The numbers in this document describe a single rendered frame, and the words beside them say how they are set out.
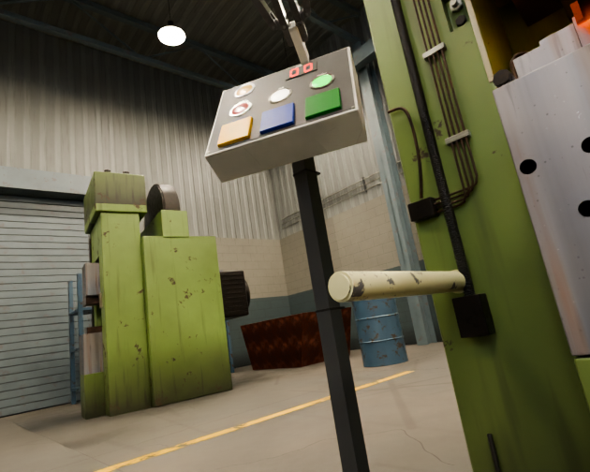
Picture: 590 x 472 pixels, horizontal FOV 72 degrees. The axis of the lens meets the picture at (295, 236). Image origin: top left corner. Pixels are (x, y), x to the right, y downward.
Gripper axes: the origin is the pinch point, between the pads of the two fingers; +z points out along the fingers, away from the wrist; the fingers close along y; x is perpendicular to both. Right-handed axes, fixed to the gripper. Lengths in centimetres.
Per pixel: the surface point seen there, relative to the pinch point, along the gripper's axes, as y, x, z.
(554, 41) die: 41.7, -4.0, 13.0
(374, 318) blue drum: -56, 186, 423
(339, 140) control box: 2.0, -5.6, 18.9
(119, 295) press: -322, 179, 268
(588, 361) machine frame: 32, -49, 37
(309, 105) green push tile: -2.3, 0.0, 12.5
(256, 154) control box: -15.6, -5.5, 16.4
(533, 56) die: 38.5, -3.9, 14.6
